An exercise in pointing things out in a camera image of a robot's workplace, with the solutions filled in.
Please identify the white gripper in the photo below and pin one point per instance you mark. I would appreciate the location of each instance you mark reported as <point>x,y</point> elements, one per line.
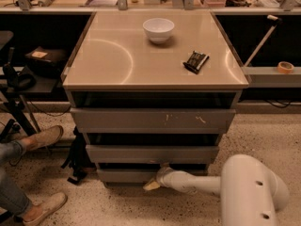
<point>165,176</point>

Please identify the blue jeans leg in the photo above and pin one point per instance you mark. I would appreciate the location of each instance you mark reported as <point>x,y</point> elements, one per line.
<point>12,198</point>
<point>11,150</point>

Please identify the grey top drawer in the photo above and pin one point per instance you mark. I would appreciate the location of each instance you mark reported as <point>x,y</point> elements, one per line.
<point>152,121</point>

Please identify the white stick with black tip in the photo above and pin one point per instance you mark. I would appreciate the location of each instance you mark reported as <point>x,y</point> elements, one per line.
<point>275,21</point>

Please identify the black box with label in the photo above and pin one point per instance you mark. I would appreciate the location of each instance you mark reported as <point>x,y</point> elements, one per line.
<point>47,63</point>

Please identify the grey drawer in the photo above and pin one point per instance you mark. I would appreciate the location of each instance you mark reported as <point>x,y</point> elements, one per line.
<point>152,154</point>
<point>126,176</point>
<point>152,121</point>

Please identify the grey drawer cabinet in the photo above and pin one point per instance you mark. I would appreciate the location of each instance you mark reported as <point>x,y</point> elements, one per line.
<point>117,66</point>

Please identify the white ceramic bowl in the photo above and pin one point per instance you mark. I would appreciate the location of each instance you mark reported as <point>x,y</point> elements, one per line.
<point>158,30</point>

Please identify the tan shoe upper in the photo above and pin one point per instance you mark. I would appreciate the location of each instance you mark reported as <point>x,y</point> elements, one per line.
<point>43,138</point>

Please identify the tan tape roll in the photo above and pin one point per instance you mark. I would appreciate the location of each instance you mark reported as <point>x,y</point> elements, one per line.
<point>285,67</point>

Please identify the black side table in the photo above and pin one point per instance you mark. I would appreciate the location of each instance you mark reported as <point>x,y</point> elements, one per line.
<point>14,100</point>

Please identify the blue jeans upper leg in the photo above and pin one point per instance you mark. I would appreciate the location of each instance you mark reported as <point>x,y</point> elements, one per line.
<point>11,150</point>

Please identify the grey middle drawer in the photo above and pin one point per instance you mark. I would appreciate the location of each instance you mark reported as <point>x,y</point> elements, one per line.
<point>152,154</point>

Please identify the blue jeans lower leg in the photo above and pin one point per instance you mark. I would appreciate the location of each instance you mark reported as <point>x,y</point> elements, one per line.
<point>12,198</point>

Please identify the grey bottom drawer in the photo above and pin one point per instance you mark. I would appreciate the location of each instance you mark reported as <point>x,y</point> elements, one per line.
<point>126,176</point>

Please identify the black snack bag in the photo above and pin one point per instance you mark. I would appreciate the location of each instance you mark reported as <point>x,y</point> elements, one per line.
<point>195,62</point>

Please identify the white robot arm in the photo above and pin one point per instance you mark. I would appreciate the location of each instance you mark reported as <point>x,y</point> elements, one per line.
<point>250,193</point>

